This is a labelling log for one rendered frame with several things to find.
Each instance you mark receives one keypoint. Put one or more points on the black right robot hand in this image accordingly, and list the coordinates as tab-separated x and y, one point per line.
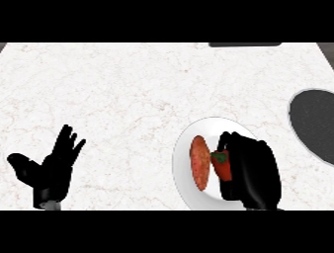
255	171

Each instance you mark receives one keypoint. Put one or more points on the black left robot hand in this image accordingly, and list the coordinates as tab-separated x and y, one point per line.
52	168

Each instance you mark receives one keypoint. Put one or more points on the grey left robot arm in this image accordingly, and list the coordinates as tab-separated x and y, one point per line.
52	205

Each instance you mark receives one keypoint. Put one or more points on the red bell pepper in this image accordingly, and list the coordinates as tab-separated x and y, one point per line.
222	166

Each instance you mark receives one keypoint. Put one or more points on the white round plate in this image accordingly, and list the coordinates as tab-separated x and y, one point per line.
194	184

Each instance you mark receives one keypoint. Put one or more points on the dark grey frying pan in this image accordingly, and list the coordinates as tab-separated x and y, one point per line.
326	131

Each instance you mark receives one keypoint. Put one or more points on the orange speckled oval food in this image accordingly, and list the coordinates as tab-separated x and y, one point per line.
200	163

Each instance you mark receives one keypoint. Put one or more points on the dark grey flat appliance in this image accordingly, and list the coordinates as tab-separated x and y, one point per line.
244	44

